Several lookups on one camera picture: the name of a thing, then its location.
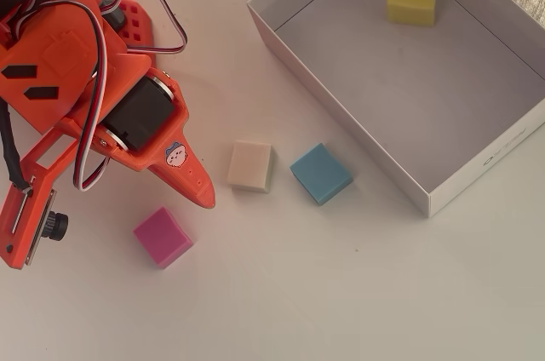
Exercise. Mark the orange gripper with servo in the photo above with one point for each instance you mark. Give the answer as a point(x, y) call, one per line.
point(140, 111)

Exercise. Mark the yellow foam cuboid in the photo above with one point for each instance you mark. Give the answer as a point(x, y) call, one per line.
point(411, 5)

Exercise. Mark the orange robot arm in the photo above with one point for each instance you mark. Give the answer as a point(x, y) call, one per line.
point(55, 59)

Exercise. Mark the beige foam cuboid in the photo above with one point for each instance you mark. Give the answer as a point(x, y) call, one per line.
point(250, 164)

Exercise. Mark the pink foam cuboid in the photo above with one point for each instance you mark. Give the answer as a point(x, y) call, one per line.
point(162, 236)

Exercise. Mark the blue foam cuboid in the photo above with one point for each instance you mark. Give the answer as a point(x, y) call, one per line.
point(320, 173)

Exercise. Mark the white cardboard box bin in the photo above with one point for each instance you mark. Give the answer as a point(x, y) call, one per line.
point(404, 93)

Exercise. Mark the orange robot base plate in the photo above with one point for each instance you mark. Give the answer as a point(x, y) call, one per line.
point(138, 22)

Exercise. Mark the wrist camera with orange bracket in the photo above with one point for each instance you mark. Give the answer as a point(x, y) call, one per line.
point(25, 225)

